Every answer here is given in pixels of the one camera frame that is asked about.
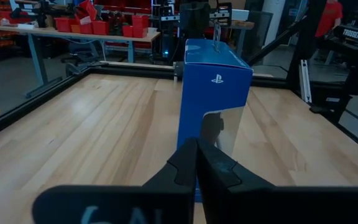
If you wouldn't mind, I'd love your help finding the person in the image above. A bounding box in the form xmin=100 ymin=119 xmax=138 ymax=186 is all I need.
xmin=314 ymin=0 xmax=344 ymax=38

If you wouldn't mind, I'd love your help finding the black aluminium table frame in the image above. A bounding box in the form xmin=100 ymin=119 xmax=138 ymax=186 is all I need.
xmin=0 ymin=0 xmax=358 ymax=159

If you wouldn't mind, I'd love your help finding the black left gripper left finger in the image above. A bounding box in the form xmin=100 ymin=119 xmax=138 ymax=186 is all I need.
xmin=31 ymin=138 xmax=198 ymax=224

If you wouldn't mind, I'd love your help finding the silver aluminium bracket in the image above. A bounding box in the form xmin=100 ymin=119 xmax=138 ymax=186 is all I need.
xmin=300 ymin=58 xmax=313 ymax=104

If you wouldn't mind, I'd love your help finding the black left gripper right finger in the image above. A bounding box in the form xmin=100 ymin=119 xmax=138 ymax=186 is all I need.
xmin=196 ymin=138 xmax=358 ymax=224

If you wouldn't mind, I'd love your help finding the blue DualShock controller box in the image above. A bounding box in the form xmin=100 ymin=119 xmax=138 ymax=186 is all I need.
xmin=176 ymin=21 xmax=254 ymax=203

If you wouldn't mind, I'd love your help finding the red plastic bin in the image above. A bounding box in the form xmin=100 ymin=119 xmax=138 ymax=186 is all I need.
xmin=91 ymin=20 xmax=110 ymax=35
xmin=78 ymin=0 xmax=98 ymax=21
xmin=53 ymin=17 xmax=74 ymax=33
xmin=131 ymin=14 xmax=150 ymax=39

